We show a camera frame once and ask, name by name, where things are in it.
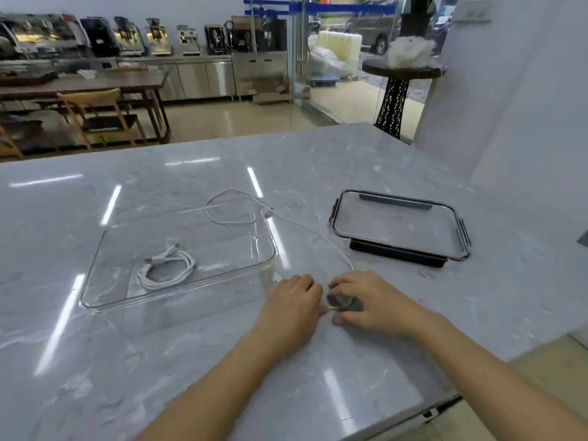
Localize person's right hand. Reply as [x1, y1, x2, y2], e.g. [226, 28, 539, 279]
[328, 270, 445, 339]

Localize person's left hand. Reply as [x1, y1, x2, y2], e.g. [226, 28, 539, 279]
[254, 273, 325, 350]

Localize white charger cable with puck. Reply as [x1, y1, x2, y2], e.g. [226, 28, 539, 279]
[205, 188, 357, 317]

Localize person's left forearm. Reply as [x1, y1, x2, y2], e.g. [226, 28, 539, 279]
[135, 331, 314, 441]

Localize person's right forearm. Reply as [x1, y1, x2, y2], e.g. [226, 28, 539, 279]
[410, 313, 588, 441]

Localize clear lid with black clips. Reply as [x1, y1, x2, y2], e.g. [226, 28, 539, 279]
[327, 189, 472, 270]

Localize clear plastic storage box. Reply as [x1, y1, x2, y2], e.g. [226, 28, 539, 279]
[80, 197, 280, 337]

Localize cardboard box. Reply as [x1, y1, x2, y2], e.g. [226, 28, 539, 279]
[251, 80, 292, 105]

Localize stainless steel cabinet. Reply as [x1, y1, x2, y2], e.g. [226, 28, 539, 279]
[232, 50, 291, 100]

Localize white plastic bag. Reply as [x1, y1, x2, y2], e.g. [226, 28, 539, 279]
[310, 46, 346, 79]

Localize stainless steel counter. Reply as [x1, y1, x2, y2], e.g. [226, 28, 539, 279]
[0, 55, 238, 103]

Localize white foam stack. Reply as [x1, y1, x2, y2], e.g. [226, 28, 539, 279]
[316, 30, 363, 81]

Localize white fluffy ornament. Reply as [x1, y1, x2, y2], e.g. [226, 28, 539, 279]
[387, 35, 436, 70]

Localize wooden chair with black seat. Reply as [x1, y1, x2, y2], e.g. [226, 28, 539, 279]
[56, 88, 147, 150]

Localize grey van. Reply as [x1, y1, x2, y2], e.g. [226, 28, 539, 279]
[345, 0, 406, 56]

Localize dark wooden table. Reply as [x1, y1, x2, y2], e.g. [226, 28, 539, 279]
[0, 70, 172, 145]

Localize row of coffee machines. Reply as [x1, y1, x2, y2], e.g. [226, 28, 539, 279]
[0, 13, 288, 60]

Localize dark wooden tray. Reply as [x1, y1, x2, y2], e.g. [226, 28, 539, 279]
[0, 70, 59, 88]

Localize coiled white cable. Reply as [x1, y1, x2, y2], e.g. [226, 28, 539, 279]
[136, 240, 197, 292]

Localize glass door with blue frame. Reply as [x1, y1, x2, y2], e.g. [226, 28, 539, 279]
[243, 0, 410, 130]

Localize black ornate pedestal table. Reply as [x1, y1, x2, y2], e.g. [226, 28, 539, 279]
[361, 57, 447, 141]

